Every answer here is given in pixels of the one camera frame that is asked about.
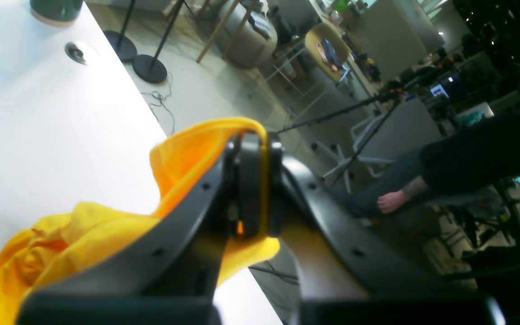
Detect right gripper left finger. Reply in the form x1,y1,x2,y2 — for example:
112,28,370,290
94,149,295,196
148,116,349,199
16,132,262,325

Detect seated person in black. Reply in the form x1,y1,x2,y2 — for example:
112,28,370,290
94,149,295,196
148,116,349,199
336,110,520,218

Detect grey plant pot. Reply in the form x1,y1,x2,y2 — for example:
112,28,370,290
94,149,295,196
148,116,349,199
29,0,84,26

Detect silver table grommet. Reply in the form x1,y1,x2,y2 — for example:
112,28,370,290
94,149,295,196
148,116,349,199
64,42,93,65

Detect orange yellow T-shirt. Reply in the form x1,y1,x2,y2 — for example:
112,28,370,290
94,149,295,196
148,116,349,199
0,117,269,325

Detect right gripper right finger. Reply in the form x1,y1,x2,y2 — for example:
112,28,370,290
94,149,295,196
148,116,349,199
269,149,504,325

